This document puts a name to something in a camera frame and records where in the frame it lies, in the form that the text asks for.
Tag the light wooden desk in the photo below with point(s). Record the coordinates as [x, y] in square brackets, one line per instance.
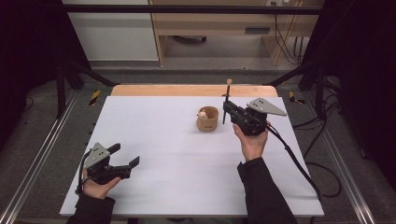
[211, 21]

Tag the black brush with tan tip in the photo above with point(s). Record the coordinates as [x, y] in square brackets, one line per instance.
[229, 88]

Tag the person's right hand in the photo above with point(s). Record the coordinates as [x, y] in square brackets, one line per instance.
[252, 146]

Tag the yellow black striped tape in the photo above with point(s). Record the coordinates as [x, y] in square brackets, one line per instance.
[294, 98]
[94, 97]

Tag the person's left hand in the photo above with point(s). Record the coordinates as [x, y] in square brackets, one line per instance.
[98, 189]

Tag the wooden table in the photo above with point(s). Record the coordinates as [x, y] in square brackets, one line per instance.
[174, 90]

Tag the black curtain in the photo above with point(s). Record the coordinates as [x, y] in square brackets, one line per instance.
[364, 77]
[28, 62]

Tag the black horizontal frame bar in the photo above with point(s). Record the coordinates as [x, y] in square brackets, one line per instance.
[186, 9]

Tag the aluminium floor rail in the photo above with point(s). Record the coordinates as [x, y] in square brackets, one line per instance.
[37, 155]
[345, 174]

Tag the small pale figure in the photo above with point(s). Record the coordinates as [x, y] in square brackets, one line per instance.
[203, 114]

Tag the round wooden cup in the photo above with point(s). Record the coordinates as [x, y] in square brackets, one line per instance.
[208, 123]

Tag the white cabinet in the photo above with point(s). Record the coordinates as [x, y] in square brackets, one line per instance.
[115, 37]

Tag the white table board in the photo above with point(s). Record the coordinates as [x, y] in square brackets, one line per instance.
[186, 161]

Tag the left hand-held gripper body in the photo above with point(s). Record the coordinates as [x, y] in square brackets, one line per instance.
[97, 155]

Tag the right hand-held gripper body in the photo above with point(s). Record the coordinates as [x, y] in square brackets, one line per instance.
[253, 119]

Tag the black frame strut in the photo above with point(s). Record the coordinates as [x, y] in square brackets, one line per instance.
[319, 90]
[61, 90]

